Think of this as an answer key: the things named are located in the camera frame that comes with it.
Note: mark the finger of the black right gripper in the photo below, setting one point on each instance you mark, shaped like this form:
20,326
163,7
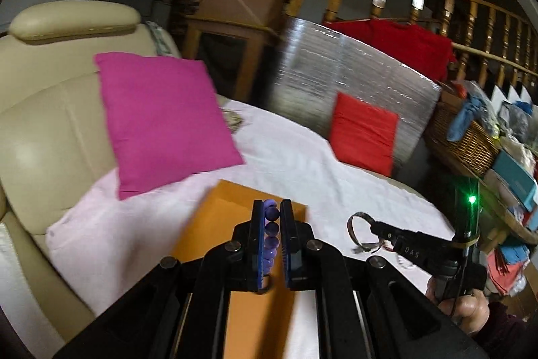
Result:
431,254

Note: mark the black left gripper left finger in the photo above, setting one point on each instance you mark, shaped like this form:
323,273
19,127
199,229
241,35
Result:
179,309

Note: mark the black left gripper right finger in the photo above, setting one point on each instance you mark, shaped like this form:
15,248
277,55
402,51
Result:
366,308

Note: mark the person right hand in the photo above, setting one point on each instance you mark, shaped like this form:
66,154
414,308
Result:
470,312

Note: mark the orange cardboard box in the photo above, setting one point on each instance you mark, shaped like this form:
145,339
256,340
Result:
232,310

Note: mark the wicker basket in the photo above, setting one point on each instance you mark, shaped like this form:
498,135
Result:
475,152

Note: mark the teal box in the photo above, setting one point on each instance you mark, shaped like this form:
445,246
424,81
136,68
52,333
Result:
519,180

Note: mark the red cushion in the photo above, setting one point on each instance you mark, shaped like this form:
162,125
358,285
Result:
363,135

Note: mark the blue cloth in basket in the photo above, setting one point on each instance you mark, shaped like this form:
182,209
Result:
472,109

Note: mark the magenta cushion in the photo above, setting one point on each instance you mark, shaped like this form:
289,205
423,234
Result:
163,119

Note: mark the red cloth on railing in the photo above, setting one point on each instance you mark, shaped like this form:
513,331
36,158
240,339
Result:
413,45

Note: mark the beige leather armchair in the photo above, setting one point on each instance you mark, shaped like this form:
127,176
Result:
54,147

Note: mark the wooden stair railing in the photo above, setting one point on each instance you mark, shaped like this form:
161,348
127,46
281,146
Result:
490,43

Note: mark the silver foil insulation panel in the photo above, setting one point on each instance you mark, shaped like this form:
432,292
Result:
315,63

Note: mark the wooden side table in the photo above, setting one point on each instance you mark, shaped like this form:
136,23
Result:
231,51

